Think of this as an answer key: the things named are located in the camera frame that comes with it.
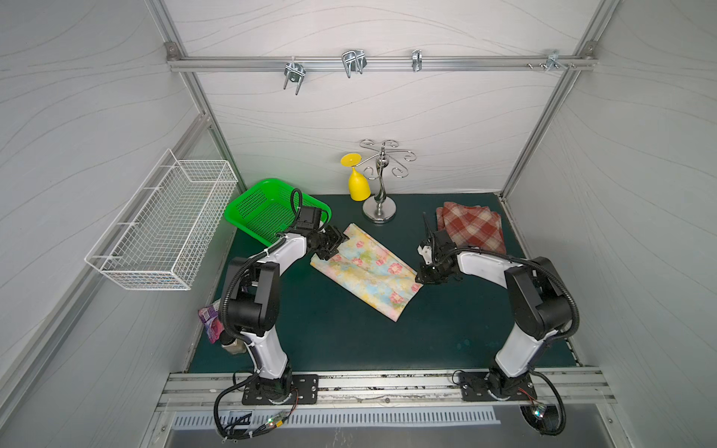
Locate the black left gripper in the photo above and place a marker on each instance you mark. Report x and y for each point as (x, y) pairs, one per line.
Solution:
(329, 241)

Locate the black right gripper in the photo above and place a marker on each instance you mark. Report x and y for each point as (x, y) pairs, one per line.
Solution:
(428, 262)

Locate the pastel floral skirt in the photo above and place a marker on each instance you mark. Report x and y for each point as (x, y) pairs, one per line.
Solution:
(371, 272)

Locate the red plaid skirt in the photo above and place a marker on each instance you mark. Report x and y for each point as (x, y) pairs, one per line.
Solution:
(477, 226)

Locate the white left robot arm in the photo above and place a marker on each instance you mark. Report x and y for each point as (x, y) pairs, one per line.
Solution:
(250, 301)

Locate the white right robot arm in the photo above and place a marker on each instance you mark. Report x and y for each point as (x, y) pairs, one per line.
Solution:
(544, 311)

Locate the yellow plastic goblet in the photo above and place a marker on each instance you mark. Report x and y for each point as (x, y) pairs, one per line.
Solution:
(358, 185)

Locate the chrome cup holder stand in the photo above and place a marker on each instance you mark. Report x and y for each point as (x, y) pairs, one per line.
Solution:
(387, 156)

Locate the green plastic basket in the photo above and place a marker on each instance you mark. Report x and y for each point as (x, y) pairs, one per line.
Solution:
(269, 208)

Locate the white vent strip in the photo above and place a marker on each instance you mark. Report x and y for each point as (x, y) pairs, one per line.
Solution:
(316, 418)

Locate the brown capped bottle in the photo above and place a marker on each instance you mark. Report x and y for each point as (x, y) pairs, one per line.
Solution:
(234, 348)

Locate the purple snack packet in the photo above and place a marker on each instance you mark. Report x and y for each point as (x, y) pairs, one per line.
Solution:
(210, 318)

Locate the metal u-bolt clamp left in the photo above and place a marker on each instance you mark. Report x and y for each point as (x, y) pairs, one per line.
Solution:
(295, 74)

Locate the metal u-bolt clamp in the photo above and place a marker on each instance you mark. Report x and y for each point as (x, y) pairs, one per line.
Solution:
(354, 61)
(295, 74)

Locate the metal u-bolt clamp middle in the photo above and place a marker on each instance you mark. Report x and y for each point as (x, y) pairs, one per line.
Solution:
(354, 61)

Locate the metal hook clamp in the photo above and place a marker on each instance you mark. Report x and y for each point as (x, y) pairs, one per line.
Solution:
(417, 61)

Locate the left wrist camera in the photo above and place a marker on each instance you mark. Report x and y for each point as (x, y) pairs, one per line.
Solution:
(308, 219)

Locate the white wire basket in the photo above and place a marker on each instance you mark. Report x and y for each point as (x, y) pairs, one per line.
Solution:
(161, 236)

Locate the aluminium crossbar rail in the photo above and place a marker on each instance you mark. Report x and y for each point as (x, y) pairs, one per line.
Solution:
(402, 63)

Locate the metal bracket right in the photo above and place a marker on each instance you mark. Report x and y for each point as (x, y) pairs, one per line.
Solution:
(552, 62)

